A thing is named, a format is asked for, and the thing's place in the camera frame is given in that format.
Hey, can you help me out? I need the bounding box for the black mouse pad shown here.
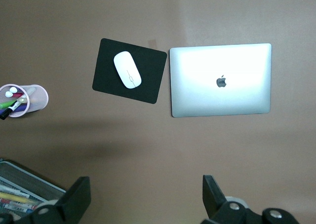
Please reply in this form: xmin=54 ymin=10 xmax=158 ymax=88
xmin=92 ymin=38 xmax=168 ymax=105

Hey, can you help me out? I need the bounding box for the white computer mouse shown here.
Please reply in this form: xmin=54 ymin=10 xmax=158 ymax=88
xmin=113 ymin=51 xmax=142 ymax=89

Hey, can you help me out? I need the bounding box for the grey mesh desk tray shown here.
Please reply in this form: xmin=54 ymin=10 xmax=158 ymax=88
xmin=0 ymin=157 xmax=67 ymax=219

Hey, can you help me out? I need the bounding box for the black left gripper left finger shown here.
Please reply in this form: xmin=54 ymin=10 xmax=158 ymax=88
xmin=31 ymin=176 xmax=92 ymax=224

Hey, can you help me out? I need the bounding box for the red white pen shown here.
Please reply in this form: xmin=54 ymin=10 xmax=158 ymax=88
xmin=0 ymin=198 xmax=38 ymax=209

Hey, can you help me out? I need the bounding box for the yellow pen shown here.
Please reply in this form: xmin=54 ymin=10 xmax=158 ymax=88
xmin=0 ymin=192 xmax=30 ymax=203

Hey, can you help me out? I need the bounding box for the pink mesh pen cup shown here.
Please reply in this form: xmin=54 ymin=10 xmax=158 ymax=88
xmin=0 ymin=84 xmax=49 ymax=118

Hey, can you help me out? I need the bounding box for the black capped marker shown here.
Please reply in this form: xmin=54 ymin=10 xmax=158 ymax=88
xmin=0 ymin=101 xmax=23 ymax=121

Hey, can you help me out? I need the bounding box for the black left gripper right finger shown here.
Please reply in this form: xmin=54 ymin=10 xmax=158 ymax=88
xmin=202 ymin=174 xmax=264 ymax=224

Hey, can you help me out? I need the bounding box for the green marker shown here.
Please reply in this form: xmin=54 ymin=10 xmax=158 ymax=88
xmin=0 ymin=100 xmax=18 ymax=110

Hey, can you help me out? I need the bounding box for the silver laptop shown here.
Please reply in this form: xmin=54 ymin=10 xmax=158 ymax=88
xmin=169 ymin=43 xmax=272 ymax=118

